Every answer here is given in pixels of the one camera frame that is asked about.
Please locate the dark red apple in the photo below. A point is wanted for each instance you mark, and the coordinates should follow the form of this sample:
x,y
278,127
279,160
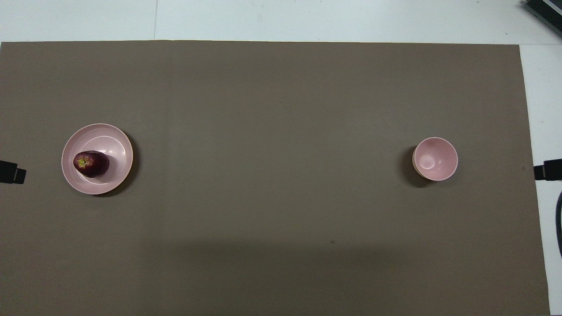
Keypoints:
x,y
92,164

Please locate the pink plate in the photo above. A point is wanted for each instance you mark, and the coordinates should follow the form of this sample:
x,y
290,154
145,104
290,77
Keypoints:
x,y
109,140

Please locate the pink bowl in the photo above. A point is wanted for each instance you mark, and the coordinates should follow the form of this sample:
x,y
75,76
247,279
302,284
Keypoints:
x,y
437,158

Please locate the grey ribbed device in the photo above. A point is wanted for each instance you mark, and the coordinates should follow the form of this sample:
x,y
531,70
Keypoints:
x,y
544,11

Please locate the brown table mat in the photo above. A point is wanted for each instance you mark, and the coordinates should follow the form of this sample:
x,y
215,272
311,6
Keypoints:
x,y
272,153

